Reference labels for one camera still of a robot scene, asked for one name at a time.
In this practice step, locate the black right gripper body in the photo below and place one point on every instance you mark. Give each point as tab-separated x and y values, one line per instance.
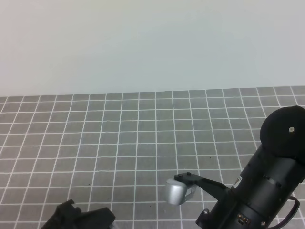
241	207

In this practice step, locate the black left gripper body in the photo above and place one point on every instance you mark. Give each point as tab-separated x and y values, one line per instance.
66	216

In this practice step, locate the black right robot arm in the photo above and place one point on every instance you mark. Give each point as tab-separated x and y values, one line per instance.
268	179

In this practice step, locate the grey grid tablecloth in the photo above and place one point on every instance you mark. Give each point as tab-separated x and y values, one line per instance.
117	150

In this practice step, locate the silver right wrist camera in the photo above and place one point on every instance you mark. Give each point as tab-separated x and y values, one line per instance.
176	192

